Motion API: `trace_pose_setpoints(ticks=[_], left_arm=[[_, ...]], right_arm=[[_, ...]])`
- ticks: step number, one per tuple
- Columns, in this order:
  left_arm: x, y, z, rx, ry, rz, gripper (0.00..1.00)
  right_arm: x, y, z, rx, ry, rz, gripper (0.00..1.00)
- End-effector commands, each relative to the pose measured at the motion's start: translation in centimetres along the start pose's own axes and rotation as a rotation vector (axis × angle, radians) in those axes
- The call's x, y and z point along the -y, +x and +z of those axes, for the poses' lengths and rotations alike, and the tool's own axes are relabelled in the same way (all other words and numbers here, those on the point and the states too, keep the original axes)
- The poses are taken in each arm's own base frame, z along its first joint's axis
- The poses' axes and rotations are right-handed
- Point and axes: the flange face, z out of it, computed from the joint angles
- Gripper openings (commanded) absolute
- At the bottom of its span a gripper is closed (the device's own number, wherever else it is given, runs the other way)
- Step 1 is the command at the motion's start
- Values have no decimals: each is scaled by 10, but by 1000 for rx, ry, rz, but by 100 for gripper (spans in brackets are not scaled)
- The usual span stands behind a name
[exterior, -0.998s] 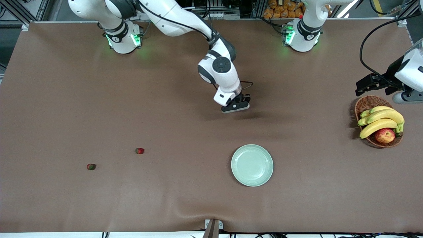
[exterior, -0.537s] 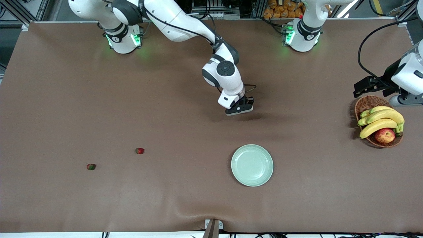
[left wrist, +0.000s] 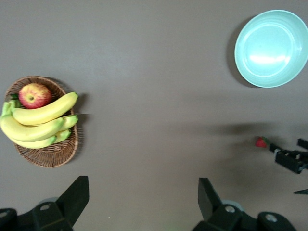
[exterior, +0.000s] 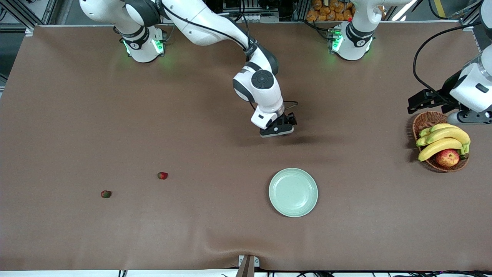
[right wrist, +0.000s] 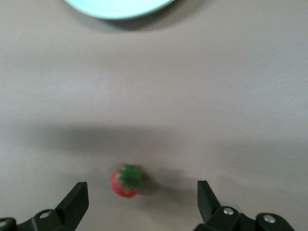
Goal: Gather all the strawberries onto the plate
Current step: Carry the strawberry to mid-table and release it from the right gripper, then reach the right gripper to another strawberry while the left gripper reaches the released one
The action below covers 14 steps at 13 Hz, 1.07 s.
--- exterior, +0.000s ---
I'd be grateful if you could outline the pale green round plate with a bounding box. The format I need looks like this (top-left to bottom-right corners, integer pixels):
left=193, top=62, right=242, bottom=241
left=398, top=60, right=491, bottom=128
left=268, top=168, right=319, bottom=218

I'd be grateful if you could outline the yellow banana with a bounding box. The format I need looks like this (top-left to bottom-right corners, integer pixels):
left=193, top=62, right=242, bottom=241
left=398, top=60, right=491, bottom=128
left=417, top=138, right=464, bottom=162
left=419, top=123, right=460, bottom=138
left=416, top=127, right=471, bottom=147

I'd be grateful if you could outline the brown wicker basket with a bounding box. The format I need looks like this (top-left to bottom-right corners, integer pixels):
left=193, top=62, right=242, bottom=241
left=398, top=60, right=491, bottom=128
left=412, top=111, right=469, bottom=172

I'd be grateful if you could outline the red apple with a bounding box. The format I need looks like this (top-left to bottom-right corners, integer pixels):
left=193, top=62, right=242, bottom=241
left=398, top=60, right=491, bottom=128
left=435, top=149, right=460, bottom=167

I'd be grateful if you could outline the brown table mat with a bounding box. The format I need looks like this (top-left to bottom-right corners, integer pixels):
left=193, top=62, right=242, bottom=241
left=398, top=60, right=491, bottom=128
left=0, top=22, right=492, bottom=272

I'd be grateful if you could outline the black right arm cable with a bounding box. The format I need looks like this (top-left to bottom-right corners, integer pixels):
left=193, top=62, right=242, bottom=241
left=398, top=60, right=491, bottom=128
left=158, top=0, right=299, bottom=115

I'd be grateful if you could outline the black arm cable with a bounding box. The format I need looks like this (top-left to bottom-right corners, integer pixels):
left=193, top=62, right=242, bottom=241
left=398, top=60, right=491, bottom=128
left=413, top=21, right=483, bottom=103
left=158, top=0, right=299, bottom=115

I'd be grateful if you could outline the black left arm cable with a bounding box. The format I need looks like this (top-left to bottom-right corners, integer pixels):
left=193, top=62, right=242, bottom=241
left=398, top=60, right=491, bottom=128
left=413, top=21, right=483, bottom=103

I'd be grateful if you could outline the aluminium frame beam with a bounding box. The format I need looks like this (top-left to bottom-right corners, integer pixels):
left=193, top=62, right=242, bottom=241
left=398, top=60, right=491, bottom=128
left=0, top=0, right=58, bottom=35
left=459, top=0, right=492, bottom=31

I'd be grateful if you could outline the silver metal bracket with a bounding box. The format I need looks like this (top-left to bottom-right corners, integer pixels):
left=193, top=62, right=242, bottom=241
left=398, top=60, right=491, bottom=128
left=238, top=255, right=260, bottom=268

